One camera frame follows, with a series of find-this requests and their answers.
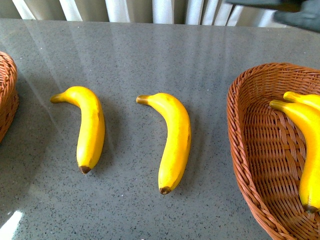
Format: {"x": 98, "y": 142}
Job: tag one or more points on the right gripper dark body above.
{"x": 303, "y": 14}

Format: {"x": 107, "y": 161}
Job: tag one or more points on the yellow banana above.
{"x": 178, "y": 143}
{"x": 92, "y": 127}

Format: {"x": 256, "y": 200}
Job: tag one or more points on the rear banana in basket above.
{"x": 312, "y": 100}

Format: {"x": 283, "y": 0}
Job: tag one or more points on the banana in basket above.
{"x": 307, "y": 119}
{"x": 312, "y": 100}

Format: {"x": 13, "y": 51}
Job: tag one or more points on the white pleated curtain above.
{"x": 188, "y": 12}

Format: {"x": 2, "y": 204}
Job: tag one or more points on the right wicker basket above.
{"x": 268, "y": 151}

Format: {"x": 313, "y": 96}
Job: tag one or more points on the wicker basket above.
{"x": 9, "y": 100}
{"x": 268, "y": 151}

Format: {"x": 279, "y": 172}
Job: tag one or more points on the front banana in basket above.
{"x": 307, "y": 119}

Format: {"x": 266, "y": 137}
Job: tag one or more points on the left wicker basket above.
{"x": 9, "y": 100}

